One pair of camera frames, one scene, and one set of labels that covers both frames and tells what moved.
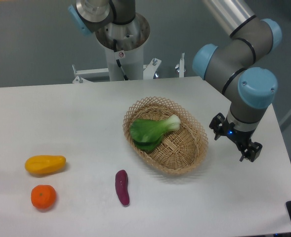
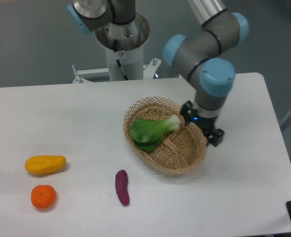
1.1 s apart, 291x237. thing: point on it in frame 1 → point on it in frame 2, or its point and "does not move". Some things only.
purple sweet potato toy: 121,179 does not move
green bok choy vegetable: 146,135 does not move
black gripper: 251,151 → 214,136
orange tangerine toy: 43,196 does not move
